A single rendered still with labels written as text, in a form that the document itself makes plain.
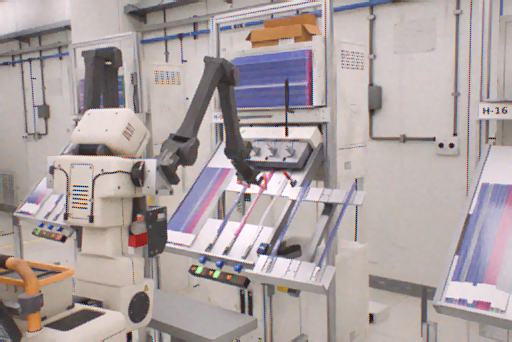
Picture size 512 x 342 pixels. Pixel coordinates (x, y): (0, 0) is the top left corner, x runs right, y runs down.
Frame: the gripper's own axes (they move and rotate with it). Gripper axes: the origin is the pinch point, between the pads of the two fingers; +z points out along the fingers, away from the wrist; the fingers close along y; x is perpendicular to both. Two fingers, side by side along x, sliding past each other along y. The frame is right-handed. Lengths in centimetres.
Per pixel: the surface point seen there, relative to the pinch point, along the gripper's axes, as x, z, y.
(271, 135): -37.1, 7.0, 17.0
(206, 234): 21.2, 13.7, 28.2
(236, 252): 27.0, 13.5, 4.7
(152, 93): -69, 4, 136
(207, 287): 32, 56, 52
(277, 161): -22.1, 8.7, 5.8
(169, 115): -68, 25, 136
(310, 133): -39.1, 6.9, -6.1
